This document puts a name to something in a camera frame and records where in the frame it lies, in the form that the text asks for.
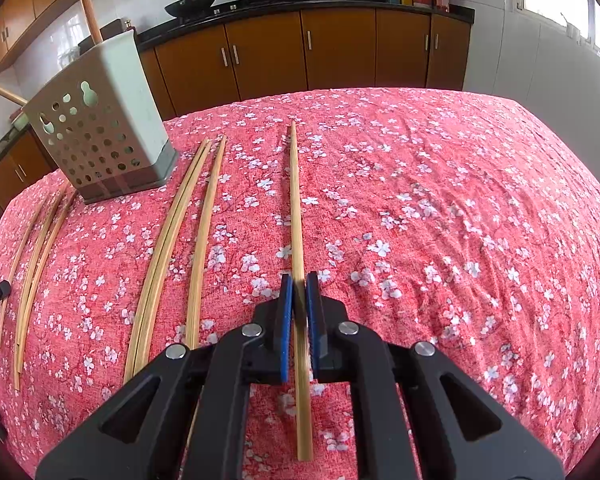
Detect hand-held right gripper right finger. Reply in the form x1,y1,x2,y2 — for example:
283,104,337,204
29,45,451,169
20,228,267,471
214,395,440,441
305,271,566,480

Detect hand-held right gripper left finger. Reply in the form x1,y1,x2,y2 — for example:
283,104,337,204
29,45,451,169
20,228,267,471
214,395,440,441
35,272,294,480

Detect bamboo chopstick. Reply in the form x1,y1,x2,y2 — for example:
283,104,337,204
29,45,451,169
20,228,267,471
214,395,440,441
123,138,211,383
74,0,104,44
184,135,229,446
14,191,78,392
0,76,27,107
132,140,214,378
14,186,68,348
0,195,48,350
287,120,314,462

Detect grey perforated utensil holder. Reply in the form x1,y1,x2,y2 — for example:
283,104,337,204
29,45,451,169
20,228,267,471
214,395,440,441
21,28,179,205

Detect wooden sink base cabinet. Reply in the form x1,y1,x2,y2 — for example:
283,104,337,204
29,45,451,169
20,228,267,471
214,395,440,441
0,127,58,237

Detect red floral tablecloth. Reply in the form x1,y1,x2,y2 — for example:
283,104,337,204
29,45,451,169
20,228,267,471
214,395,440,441
0,87,600,480

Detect wooden base cabinet row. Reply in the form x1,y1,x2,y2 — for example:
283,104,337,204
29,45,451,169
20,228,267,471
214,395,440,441
139,7,473,120

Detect dark appliance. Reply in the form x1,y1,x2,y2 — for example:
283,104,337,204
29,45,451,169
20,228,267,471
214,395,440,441
77,18,127,56

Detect chopsticks standing in holder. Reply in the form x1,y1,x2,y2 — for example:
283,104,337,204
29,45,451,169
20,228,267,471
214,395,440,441
0,0,133,80

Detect black kitchen countertop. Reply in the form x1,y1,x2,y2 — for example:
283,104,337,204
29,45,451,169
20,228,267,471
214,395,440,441
135,0,476,51

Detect black wok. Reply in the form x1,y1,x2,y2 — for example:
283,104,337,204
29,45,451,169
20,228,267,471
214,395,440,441
164,0,219,20

